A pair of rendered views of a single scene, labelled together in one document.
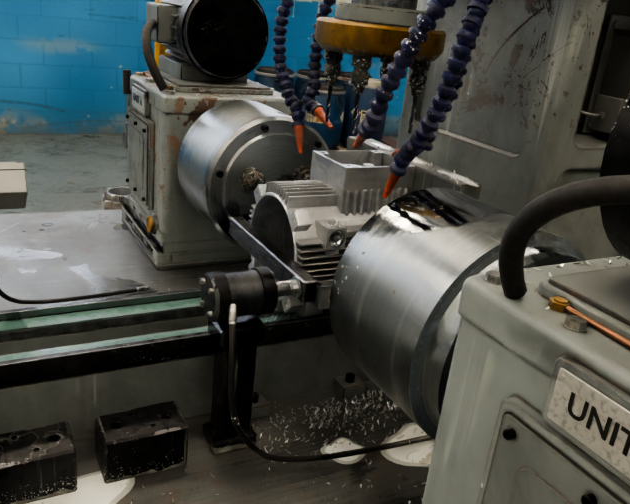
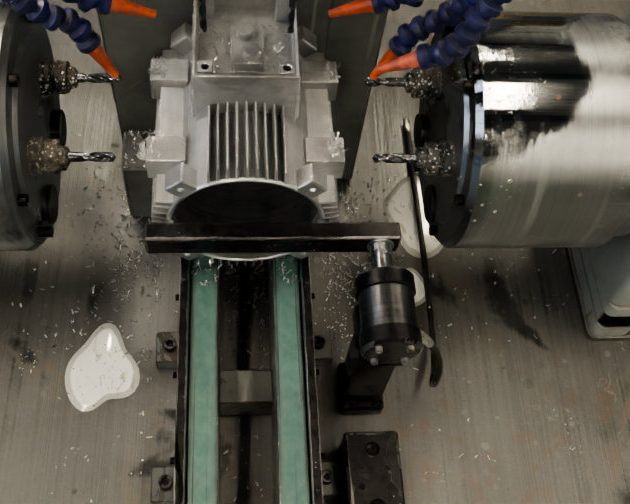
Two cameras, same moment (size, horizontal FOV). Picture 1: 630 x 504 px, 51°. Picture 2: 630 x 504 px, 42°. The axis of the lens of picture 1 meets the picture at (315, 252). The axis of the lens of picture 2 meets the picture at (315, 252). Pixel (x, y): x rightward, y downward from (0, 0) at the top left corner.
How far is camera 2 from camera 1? 0.90 m
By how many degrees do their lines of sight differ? 63
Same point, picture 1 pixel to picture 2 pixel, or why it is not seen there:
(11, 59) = not seen: outside the picture
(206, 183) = (14, 227)
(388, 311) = (579, 211)
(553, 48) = not seen: outside the picture
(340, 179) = (287, 91)
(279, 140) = (23, 71)
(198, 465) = not seen: hidden behind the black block
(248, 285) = (410, 303)
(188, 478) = (408, 449)
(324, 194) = (275, 121)
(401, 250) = (561, 157)
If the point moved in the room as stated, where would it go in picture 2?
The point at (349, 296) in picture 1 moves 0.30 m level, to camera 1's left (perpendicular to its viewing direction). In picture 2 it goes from (506, 222) to (380, 495)
